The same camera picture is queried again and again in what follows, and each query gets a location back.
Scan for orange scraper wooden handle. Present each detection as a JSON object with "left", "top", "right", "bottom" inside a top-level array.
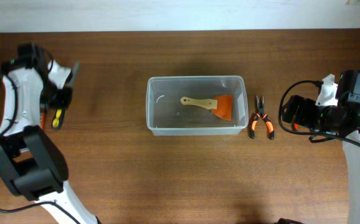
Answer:
[{"left": 180, "top": 95, "right": 234, "bottom": 121}]

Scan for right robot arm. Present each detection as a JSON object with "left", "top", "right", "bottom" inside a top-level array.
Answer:
[{"left": 278, "top": 70, "right": 360, "bottom": 223}]

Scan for file with yellow-black handle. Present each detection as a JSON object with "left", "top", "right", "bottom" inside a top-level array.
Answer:
[{"left": 52, "top": 61, "right": 80, "bottom": 129}]

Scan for orange black needle-nose pliers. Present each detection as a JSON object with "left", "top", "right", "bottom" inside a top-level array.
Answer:
[{"left": 249, "top": 95, "right": 275, "bottom": 141}]

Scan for dark object at edge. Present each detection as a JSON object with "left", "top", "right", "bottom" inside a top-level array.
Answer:
[{"left": 275, "top": 218, "right": 304, "bottom": 224}]

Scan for clear plastic container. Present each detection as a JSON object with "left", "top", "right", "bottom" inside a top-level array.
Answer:
[{"left": 146, "top": 75, "right": 249, "bottom": 136}]

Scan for orange socket bit holder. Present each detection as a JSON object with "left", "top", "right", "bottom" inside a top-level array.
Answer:
[{"left": 40, "top": 110, "right": 47, "bottom": 129}]

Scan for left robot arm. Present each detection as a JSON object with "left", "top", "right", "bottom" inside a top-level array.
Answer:
[{"left": 0, "top": 43, "right": 100, "bottom": 223}]

